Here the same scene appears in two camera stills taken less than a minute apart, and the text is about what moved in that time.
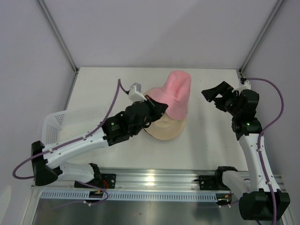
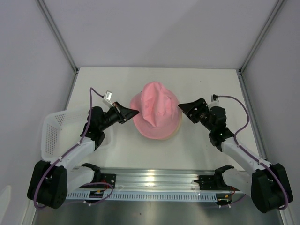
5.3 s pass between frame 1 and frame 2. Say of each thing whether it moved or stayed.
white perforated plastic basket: stayed
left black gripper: moved
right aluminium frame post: stayed
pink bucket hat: moved
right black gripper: moved
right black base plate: stayed
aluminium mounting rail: stayed
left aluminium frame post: stayed
